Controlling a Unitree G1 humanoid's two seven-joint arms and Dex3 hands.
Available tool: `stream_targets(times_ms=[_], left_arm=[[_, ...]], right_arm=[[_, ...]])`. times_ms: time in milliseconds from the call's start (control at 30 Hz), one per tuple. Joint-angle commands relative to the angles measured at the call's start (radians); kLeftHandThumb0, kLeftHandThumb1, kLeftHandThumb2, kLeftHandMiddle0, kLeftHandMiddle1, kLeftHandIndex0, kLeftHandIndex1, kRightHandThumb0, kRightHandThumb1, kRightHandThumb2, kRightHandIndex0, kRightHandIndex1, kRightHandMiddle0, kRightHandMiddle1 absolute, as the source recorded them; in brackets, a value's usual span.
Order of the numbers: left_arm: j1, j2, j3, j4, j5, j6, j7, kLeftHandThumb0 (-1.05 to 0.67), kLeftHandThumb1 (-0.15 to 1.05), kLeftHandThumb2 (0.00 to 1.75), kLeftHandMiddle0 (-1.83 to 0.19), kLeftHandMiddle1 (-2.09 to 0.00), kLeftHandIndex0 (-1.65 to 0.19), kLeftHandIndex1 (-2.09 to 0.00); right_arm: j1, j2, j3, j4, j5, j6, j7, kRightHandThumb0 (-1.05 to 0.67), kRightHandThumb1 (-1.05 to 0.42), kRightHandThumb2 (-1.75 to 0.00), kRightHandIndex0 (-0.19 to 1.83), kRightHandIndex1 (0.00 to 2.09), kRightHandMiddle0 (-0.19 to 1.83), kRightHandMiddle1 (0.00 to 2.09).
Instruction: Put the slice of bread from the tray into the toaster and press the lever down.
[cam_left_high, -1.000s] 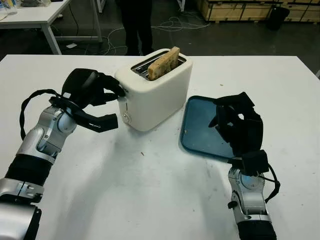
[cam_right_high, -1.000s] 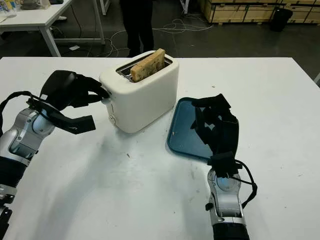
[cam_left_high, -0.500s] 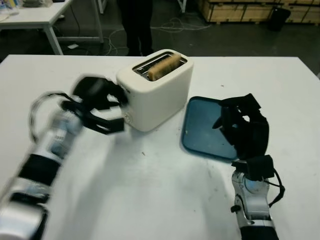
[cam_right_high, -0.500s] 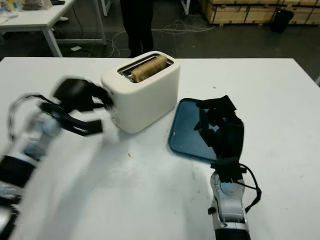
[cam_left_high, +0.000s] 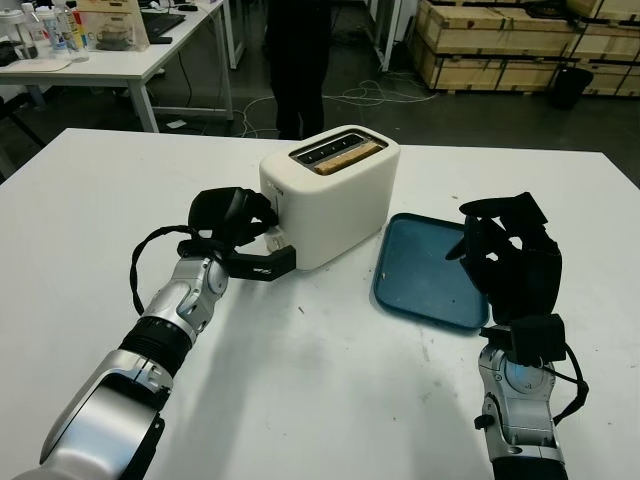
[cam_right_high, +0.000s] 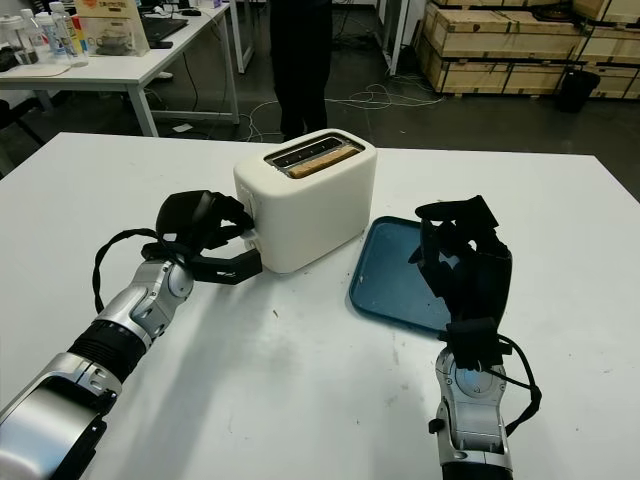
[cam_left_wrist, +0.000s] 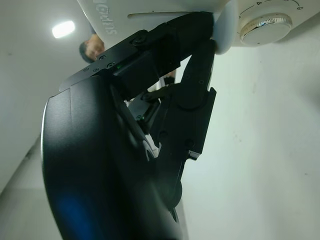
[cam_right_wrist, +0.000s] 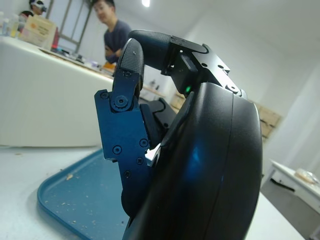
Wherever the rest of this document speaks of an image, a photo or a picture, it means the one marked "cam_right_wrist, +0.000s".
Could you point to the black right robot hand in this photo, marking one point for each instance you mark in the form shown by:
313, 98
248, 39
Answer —
200, 162

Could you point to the blue plastic tray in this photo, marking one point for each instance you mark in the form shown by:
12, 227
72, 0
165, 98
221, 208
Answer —
82, 200

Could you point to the white two-slot toaster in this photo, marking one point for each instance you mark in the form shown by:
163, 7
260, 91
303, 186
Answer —
50, 100

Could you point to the stacked cardboard boxes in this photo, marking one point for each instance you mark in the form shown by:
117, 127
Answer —
270, 120

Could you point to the white side table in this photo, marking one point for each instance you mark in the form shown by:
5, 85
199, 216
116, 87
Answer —
292, 185

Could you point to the person in dark blue shirt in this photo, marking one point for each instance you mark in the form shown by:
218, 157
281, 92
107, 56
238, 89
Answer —
116, 35

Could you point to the ceiling light panel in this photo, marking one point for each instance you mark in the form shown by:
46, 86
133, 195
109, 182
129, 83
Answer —
146, 2

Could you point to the printed cardboard box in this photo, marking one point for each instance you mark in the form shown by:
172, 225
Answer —
38, 31

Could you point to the person wearing headset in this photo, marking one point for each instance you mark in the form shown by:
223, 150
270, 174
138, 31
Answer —
37, 6

